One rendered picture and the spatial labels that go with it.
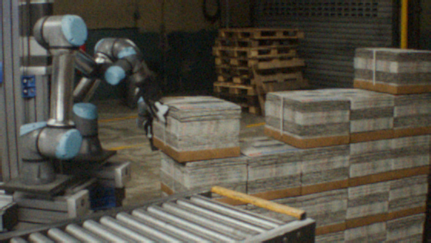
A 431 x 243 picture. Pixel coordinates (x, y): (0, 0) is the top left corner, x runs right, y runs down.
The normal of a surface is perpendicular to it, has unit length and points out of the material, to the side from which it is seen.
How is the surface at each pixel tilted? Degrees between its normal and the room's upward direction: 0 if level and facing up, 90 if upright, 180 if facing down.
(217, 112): 90
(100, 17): 90
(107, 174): 90
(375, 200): 90
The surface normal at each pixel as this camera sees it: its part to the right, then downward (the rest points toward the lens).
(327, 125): 0.39, 0.15
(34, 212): -0.21, 0.16
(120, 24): 0.67, 0.12
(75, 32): 0.89, -0.06
